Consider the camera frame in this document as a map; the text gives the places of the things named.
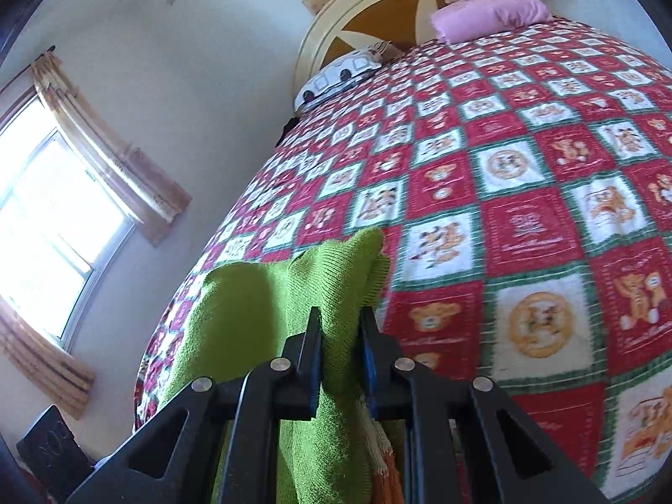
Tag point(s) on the dark object beside bed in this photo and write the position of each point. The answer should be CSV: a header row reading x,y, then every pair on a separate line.
x,y
287,131

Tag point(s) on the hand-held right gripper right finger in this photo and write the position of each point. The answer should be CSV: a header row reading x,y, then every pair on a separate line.
x,y
370,380

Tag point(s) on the green orange striped knit sweater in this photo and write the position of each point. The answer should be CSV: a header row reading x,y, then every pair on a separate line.
x,y
247,315

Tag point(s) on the red checkered printed bedspread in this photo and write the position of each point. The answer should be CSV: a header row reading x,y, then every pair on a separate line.
x,y
525,168

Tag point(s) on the white printed pillow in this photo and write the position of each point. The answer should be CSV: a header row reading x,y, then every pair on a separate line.
x,y
336,76

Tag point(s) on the pink pillow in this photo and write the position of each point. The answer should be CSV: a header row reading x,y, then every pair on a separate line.
x,y
483,18

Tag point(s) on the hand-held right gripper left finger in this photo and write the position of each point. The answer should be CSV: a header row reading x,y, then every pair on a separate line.
x,y
310,373

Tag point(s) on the window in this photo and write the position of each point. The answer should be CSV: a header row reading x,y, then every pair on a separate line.
x,y
47,220

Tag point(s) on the cream and brown headboard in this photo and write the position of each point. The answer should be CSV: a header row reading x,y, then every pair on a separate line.
x,y
378,16

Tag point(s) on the black box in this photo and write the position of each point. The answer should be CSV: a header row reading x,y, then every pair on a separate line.
x,y
52,451

